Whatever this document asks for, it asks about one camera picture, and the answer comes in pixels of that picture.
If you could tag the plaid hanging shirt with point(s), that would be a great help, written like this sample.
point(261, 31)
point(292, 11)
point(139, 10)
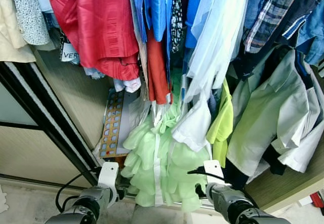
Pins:
point(271, 16)

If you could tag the dark navy garment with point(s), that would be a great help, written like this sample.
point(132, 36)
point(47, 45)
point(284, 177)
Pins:
point(238, 176)

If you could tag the orange-red hanging garment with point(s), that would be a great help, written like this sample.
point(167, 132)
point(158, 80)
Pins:
point(157, 72)

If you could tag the red hanging shirt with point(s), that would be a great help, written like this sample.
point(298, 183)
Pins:
point(96, 21)

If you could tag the bright blue hanging shirt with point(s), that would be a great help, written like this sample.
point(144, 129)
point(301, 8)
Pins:
point(157, 6)

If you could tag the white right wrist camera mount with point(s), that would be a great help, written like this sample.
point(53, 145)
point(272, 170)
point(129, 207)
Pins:
point(213, 171)

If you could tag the small red floor item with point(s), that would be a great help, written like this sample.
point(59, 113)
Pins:
point(317, 199)

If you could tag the lime yellow garment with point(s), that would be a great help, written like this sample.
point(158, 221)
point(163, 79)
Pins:
point(223, 123)

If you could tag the light green ruffled dress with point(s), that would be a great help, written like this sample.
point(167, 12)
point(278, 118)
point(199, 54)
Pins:
point(152, 158)

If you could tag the pale blue white shirt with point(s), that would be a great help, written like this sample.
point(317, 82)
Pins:
point(217, 32)

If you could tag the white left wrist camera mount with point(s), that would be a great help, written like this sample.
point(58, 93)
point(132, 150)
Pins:
point(108, 176)

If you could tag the black floral hanging garment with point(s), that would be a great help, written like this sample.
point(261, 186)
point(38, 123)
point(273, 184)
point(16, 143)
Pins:
point(176, 16)

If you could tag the pale green collared shirt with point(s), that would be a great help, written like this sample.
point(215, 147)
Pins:
point(263, 118)

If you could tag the black framed wardrobe sliding door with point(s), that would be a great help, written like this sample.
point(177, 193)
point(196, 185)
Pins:
point(30, 148)

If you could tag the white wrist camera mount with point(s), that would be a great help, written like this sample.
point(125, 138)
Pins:
point(213, 171)
point(108, 176)

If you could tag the orange patterned board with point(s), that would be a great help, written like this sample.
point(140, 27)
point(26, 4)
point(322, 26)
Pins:
point(112, 128)

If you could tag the white speckled hanging garment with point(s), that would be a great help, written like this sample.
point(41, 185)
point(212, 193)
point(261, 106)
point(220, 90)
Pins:
point(28, 11)

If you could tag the cream hanging garment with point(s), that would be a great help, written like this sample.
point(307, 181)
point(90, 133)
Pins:
point(10, 37)

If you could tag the blue denim hanging shirt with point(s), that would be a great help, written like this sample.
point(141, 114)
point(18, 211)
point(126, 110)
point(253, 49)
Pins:
point(314, 27)

